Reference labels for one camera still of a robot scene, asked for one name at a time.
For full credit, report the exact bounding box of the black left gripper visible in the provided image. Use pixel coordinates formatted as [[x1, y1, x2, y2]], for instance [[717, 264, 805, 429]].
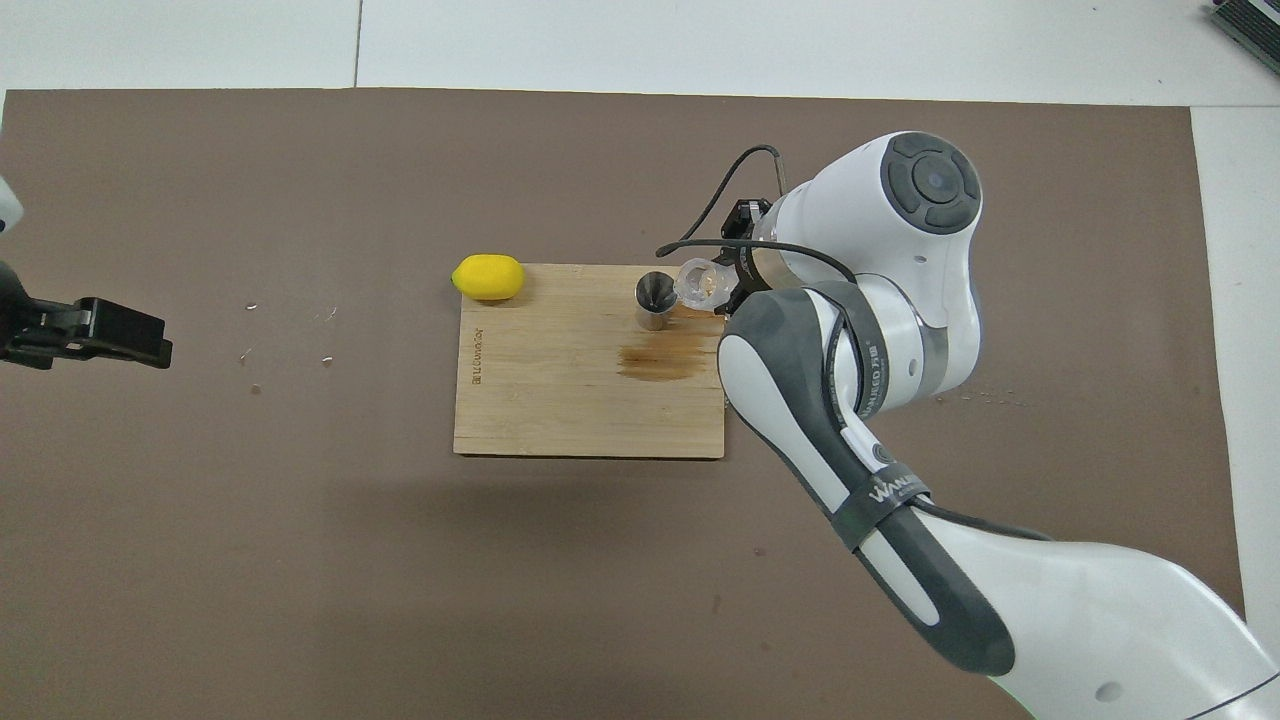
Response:
[[0, 262, 173, 371]]

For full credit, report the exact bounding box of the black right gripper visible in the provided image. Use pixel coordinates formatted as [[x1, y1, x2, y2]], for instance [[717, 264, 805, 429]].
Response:
[[720, 198, 773, 319]]

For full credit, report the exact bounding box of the clear glass cup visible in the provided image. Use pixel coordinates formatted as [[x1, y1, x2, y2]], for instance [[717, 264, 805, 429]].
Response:
[[675, 258, 736, 311]]

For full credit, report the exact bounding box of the steel jigger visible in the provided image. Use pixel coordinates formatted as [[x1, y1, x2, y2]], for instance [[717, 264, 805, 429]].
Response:
[[635, 271, 680, 332]]

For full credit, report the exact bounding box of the wooden cutting board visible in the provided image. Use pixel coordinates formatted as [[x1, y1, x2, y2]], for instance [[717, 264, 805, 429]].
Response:
[[453, 263, 731, 460]]

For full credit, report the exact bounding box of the yellow lemon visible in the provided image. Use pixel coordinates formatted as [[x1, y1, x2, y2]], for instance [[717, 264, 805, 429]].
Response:
[[451, 254, 526, 303]]

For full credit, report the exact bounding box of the brown table mat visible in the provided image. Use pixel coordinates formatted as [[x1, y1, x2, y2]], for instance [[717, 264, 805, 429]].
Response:
[[0, 88, 1259, 720]]

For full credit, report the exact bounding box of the grey ribbed device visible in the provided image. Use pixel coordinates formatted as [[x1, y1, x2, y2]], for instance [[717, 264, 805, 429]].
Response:
[[1205, 0, 1280, 76]]

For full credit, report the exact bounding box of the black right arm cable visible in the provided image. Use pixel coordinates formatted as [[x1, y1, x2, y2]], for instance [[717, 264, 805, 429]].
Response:
[[655, 145, 861, 286]]

